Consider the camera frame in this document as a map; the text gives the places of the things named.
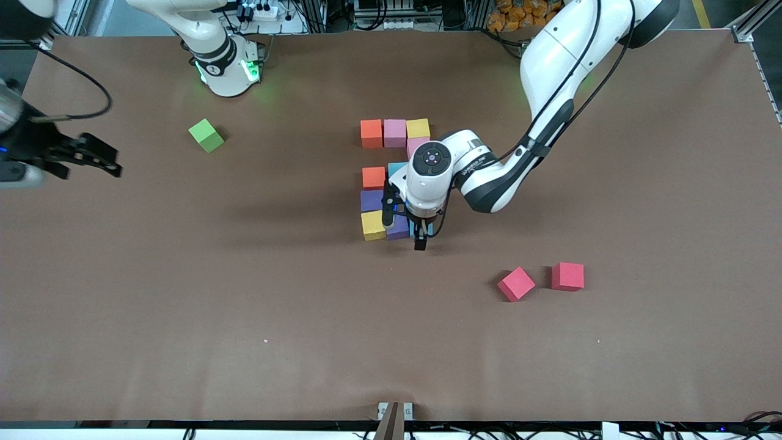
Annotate red foam cube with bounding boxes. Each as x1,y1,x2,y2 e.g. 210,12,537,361
551,262,585,292
497,266,536,303

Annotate green foam cube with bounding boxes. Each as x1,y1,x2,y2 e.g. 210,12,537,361
188,119,225,153

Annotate pile of orange packets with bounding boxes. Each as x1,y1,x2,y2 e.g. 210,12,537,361
486,0,564,32

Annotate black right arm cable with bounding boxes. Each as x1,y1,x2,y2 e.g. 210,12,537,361
35,48,114,122

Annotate aluminium frame profile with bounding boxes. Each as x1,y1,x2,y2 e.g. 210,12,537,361
38,0,92,51
721,0,782,43

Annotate metal bracket with brown post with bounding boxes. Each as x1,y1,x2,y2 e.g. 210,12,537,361
377,401,414,440

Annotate aluminium table edge rail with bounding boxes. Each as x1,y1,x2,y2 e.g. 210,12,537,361
749,42,782,127

